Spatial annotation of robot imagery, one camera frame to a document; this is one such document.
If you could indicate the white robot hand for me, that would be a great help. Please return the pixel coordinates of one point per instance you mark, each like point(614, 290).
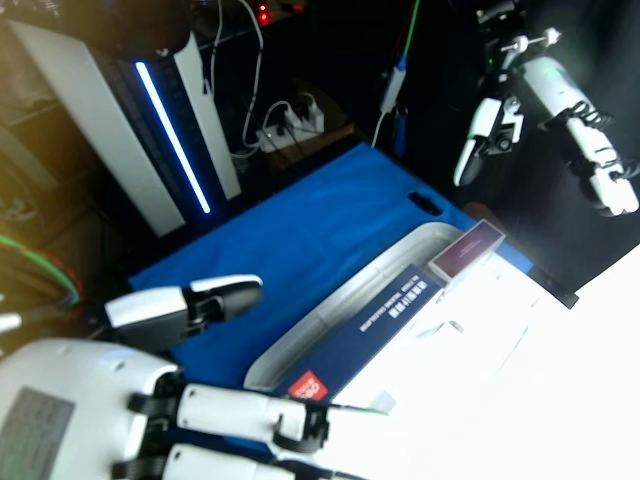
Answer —
point(75, 400)
point(550, 85)

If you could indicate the small maroon box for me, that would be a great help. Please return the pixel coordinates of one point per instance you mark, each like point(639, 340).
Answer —
point(467, 247)

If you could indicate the blue white calculator box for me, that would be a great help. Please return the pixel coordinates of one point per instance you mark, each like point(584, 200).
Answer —
point(365, 335)

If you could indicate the white plastic lid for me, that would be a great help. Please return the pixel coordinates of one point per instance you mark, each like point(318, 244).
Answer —
point(350, 290)

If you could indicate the white power strip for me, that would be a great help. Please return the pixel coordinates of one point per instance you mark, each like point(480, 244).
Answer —
point(300, 117)

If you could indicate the white tower with blue light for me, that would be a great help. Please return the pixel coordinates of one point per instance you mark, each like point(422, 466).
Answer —
point(110, 130)

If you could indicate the blue fabric cloth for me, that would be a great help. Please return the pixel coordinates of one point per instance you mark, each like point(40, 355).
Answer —
point(300, 225)

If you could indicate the black device with red lights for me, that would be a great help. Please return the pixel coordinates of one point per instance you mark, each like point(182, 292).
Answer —
point(263, 14)

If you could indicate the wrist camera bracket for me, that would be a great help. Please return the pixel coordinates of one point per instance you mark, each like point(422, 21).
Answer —
point(502, 142)

